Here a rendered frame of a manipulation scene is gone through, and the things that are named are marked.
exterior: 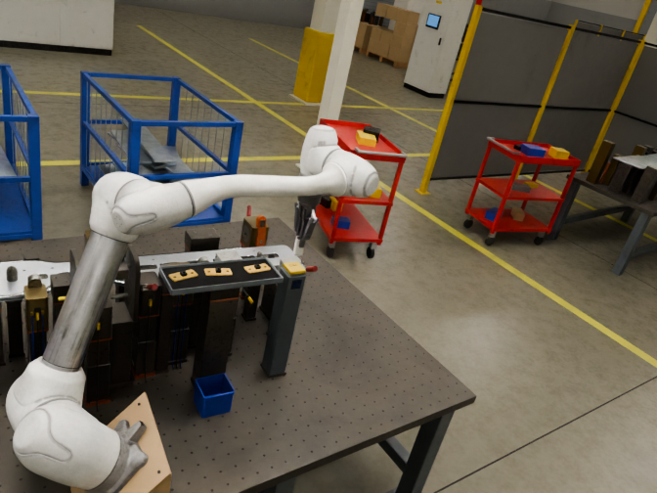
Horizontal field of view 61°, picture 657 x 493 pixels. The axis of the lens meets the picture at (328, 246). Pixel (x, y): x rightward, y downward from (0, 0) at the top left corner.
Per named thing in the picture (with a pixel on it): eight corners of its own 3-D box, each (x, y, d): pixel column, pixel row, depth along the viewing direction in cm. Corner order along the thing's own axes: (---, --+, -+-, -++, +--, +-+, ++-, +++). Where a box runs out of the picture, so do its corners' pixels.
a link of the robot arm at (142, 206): (188, 179, 141) (162, 171, 150) (119, 201, 130) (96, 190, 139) (197, 228, 146) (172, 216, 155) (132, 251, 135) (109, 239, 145)
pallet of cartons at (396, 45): (416, 68, 1491) (431, 15, 1431) (395, 67, 1441) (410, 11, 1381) (386, 57, 1569) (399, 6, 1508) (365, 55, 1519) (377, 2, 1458)
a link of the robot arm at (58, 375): (10, 456, 140) (-12, 416, 155) (73, 456, 152) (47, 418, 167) (122, 168, 141) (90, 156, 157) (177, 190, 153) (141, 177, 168)
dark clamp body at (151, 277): (149, 360, 205) (155, 270, 188) (157, 381, 196) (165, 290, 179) (128, 364, 201) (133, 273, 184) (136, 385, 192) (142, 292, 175)
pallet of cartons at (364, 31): (381, 55, 1581) (388, 27, 1548) (361, 53, 1532) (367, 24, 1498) (354, 45, 1658) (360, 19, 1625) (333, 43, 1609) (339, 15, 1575)
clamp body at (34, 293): (48, 377, 188) (46, 283, 171) (53, 399, 180) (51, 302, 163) (26, 380, 184) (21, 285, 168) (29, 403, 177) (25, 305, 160)
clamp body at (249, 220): (246, 282, 265) (257, 212, 249) (258, 298, 255) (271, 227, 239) (229, 284, 260) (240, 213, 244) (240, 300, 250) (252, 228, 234)
